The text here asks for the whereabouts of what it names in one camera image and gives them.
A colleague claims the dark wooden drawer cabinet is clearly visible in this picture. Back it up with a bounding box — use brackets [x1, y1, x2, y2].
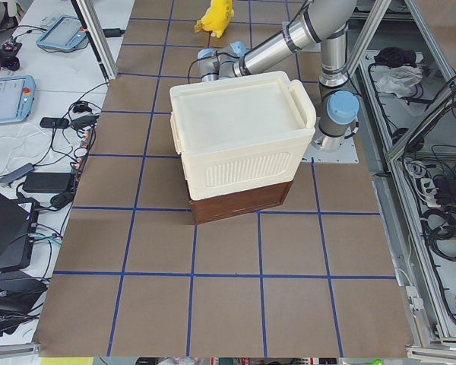
[189, 180, 293, 224]

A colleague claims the cream plastic storage box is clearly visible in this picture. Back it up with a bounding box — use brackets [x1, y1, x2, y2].
[169, 71, 316, 201]

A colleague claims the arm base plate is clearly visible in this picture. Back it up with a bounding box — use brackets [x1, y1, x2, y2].
[301, 117, 359, 164]

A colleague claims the yellow plush toy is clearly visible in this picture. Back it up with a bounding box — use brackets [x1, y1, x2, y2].
[194, 0, 235, 39]

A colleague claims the aluminium frame post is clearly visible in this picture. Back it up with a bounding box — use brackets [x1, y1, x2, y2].
[71, 0, 118, 83]

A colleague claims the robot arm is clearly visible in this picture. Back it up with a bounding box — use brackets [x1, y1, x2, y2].
[186, 1, 356, 153]

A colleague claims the black power adapter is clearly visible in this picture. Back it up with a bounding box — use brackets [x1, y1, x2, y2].
[23, 172, 72, 193]

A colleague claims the near teach pendant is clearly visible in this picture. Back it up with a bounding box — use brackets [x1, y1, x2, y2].
[0, 75, 36, 125]

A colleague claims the teach pendant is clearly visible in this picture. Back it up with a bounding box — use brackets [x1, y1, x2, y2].
[0, 75, 36, 125]
[36, 15, 87, 52]

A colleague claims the black laptop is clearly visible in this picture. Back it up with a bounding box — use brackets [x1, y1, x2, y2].
[0, 193, 39, 272]

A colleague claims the far teach pendant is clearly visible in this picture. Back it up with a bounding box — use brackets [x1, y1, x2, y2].
[36, 15, 87, 52]

